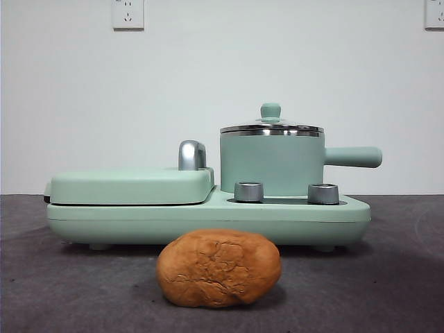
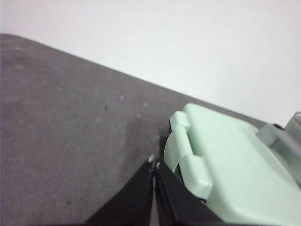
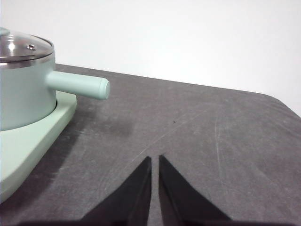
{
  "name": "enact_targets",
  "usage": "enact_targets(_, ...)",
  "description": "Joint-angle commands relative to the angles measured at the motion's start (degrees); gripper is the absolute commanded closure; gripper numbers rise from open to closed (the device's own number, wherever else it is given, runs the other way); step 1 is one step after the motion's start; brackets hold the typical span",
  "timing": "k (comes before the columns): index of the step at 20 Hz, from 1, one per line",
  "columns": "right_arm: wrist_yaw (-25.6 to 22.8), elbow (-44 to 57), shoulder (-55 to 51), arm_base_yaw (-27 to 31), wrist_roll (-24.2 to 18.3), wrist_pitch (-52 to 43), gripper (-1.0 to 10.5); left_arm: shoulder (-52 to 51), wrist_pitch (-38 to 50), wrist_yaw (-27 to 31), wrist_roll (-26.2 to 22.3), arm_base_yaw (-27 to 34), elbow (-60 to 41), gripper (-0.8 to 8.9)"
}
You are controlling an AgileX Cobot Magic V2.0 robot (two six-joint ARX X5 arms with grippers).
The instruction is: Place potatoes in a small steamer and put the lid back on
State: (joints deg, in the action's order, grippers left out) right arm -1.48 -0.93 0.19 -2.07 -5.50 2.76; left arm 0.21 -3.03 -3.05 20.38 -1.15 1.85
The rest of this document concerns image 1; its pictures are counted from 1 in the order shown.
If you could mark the glass lid with green knob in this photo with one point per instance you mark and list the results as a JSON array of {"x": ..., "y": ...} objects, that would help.
[{"x": 270, "y": 111}]

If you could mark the brown potato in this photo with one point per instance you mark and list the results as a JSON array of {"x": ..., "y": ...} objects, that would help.
[{"x": 218, "y": 270}]

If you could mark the mint green hinged press lid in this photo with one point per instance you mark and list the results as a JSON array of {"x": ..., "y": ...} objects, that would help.
[{"x": 121, "y": 185}]

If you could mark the silver control knob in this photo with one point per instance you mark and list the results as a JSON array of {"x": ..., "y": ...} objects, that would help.
[
  {"x": 323, "y": 193},
  {"x": 249, "y": 191}
]

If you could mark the mint green breakfast maker base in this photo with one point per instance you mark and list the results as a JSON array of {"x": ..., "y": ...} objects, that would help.
[{"x": 138, "y": 222}]

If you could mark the white wall socket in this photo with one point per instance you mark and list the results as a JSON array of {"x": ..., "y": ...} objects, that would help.
[
  {"x": 128, "y": 15},
  {"x": 435, "y": 15}
]

